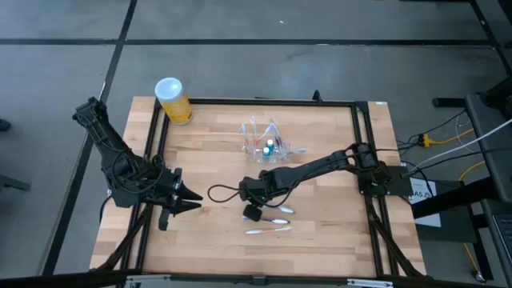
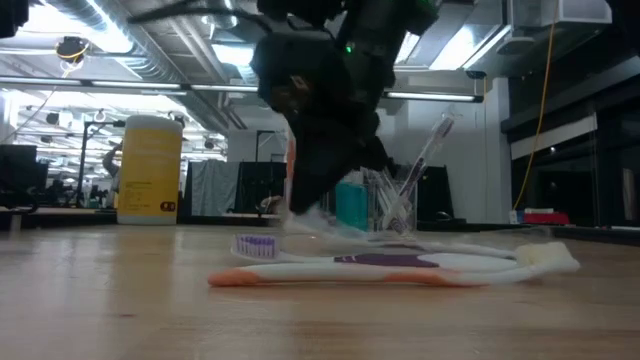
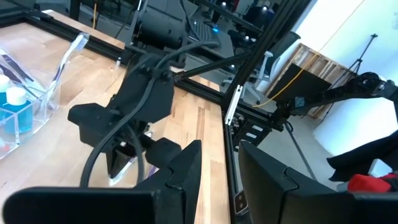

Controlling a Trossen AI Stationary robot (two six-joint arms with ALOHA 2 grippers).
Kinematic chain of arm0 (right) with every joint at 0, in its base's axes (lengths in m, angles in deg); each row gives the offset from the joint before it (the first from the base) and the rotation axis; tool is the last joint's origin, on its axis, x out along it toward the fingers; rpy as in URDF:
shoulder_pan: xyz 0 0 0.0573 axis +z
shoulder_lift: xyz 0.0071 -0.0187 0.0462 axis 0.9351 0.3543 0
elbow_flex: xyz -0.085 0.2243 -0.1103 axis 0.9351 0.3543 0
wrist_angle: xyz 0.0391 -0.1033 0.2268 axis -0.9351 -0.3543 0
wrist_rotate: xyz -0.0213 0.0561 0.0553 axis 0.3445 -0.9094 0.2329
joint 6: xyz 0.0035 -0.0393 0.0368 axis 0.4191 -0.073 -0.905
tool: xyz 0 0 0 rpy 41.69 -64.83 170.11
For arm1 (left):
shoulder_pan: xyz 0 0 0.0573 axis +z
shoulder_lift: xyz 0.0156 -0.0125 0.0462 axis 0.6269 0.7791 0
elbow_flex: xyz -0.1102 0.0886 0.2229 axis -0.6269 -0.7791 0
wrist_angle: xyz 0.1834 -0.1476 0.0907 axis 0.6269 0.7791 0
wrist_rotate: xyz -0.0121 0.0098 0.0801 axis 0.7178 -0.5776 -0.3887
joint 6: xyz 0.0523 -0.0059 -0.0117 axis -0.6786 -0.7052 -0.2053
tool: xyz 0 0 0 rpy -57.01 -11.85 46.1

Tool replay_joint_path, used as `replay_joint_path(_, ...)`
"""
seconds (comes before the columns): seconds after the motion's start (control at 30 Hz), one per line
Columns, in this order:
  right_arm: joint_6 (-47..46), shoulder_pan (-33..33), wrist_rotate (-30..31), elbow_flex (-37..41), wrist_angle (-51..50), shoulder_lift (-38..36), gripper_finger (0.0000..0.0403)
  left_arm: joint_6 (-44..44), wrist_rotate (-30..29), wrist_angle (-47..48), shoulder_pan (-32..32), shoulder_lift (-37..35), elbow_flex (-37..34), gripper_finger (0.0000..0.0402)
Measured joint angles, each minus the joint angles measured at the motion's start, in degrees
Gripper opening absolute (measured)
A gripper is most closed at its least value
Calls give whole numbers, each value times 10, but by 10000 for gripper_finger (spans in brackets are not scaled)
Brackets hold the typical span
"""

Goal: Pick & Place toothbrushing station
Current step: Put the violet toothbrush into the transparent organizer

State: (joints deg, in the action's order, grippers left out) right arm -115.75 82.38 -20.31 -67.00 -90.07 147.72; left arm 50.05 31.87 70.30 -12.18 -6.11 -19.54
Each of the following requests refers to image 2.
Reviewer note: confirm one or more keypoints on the long LED light bar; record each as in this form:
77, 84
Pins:
430, 95

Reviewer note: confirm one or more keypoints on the red box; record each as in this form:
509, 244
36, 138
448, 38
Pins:
545, 219

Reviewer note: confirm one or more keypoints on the black monitor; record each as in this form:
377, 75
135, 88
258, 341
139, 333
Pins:
17, 170

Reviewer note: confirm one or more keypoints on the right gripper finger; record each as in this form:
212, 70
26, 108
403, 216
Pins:
372, 160
320, 165

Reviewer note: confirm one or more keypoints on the yellow wipes canister white lid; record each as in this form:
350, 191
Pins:
150, 170

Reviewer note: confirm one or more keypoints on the black round ceiling sensor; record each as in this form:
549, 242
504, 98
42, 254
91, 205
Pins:
72, 48

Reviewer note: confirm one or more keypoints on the flat white box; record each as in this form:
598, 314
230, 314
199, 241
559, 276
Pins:
537, 210

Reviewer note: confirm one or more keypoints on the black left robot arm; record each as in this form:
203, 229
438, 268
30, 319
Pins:
12, 17

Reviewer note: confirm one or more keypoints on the person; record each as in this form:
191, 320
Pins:
111, 167

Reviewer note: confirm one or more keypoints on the grey hanging cloth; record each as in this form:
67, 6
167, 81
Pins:
212, 187

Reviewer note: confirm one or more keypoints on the wide silver ventilation duct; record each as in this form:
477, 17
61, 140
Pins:
165, 50

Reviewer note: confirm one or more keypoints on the teal mouthwash bottle white cap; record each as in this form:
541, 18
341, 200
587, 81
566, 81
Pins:
352, 207

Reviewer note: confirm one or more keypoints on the black equipment stand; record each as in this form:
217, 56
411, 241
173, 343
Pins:
81, 165

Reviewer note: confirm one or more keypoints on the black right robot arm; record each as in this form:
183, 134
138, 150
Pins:
380, 15

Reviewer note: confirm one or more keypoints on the clear acrylic organizer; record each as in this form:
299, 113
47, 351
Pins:
410, 200

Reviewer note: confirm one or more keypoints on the angled ceiling light panel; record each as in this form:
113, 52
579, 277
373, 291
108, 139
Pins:
465, 47

